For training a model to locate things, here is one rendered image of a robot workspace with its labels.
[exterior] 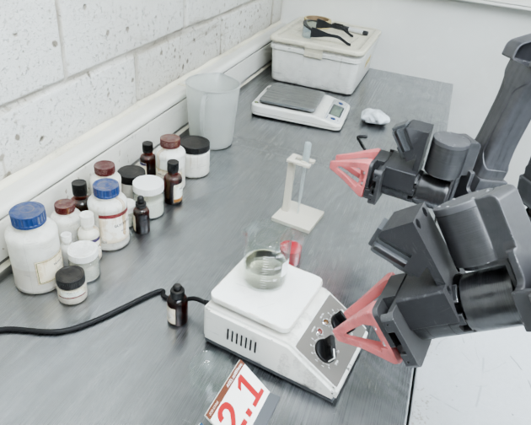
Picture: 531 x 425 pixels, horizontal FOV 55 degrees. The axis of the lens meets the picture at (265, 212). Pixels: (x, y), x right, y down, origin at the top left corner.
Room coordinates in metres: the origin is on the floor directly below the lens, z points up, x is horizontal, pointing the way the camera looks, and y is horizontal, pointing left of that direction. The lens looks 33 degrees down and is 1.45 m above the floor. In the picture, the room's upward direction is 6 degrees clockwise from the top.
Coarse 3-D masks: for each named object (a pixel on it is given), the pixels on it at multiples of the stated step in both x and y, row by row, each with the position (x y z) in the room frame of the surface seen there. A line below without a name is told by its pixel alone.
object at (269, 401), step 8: (248, 368) 0.43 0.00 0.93; (224, 384) 0.40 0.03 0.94; (232, 384) 0.40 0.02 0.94; (264, 400) 0.41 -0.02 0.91; (272, 400) 0.41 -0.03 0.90; (208, 408) 0.36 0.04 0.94; (256, 408) 0.39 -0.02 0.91; (264, 408) 0.39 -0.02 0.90; (272, 408) 0.40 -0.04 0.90; (256, 416) 0.38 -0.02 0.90; (264, 416) 0.38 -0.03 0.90; (216, 424) 0.35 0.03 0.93; (248, 424) 0.37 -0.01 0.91; (256, 424) 0.37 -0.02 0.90; (264, 424) 0.37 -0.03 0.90
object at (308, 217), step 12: (300, 156) 0.86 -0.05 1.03; (288, 168) 0.85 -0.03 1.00; (288, 180) 0.84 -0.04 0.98; (288, 192) 0.84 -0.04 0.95; (288, 204) 0.84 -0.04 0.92; (300, 204) 0.88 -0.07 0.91; (276, 216) 0.82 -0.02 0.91; (288, 216) 0.83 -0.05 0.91; (300, 216) 0.83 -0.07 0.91; (312, 216) 0.84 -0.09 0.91; (312, 228) 0.80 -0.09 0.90
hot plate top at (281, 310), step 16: (240, 272) 0.55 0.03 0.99; (288, 272) 0.56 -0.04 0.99; (304, 272) 0.56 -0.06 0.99; (224, 288) 0.51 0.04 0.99; (240, 288) 0.51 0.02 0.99; (288, 288) 0.53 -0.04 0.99; (304, 288) 0.53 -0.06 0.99; (224, 304) 0.49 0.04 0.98; (240, 304) 0.48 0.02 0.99; (256, 304) 0.49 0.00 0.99; (272, 304) 0.49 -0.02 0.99; (288, 304) 0.49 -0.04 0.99; (304, 304) 0.50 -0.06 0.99; (256, 320) 0.47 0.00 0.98; (272, 320) 0.46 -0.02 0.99; (288, 320) 0.46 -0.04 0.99
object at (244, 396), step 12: (240, 372) 0.42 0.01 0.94; (240, 384) 0.41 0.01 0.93; (252, 384) 0.42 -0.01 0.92; (228, 396) 0.38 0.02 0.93; (240, 396) 0.39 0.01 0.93; (252, 396) 0.40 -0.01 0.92; (228, 408) 0.37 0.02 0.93; (240, 408) 0.38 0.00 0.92; (252, 408) 0.39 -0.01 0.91; (216, 420) 0.35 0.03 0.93; (228, 420) 0.36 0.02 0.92; (240, 420) 0.37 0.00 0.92
